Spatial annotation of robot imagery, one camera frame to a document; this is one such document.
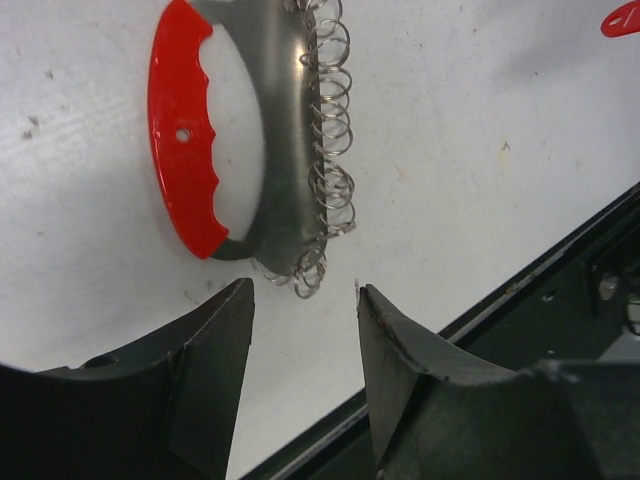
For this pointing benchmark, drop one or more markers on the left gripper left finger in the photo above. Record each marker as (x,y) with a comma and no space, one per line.
(161,407)

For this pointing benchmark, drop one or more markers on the metal chain keyring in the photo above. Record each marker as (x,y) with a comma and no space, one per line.
(295,53)

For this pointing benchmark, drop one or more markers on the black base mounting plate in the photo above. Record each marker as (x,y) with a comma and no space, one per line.
(579,302)

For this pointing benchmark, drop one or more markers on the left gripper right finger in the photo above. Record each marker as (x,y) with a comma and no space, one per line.
(439,412)

